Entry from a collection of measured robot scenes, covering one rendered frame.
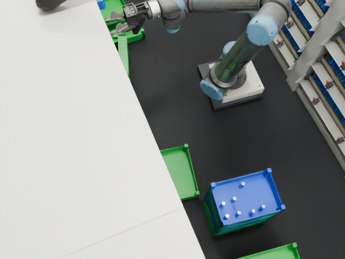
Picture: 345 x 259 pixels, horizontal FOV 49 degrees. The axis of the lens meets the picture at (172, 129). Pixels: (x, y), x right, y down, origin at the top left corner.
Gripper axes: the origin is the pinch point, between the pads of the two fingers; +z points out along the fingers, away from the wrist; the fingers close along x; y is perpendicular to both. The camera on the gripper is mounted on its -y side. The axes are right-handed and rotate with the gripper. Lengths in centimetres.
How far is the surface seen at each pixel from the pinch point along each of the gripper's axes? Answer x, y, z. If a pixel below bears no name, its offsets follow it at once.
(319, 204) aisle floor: 109, -66, -77
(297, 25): 16, -31, -104
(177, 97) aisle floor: 16, -65, -29
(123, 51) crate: -14.9, -44.1, -6.8
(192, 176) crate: 67, -64, -17
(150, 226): 110, 110, 16
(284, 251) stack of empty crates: 123, -49, -42
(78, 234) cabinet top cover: 108, 110, 23
